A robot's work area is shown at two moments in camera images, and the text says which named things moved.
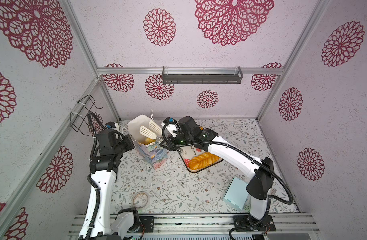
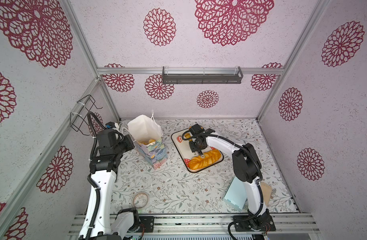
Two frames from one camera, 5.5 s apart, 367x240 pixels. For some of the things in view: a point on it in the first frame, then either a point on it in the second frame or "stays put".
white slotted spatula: (155, 127) to (202, 156)
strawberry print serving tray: (187, 153) stays put
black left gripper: (127, 140) stays put
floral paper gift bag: (156, 153) stays put
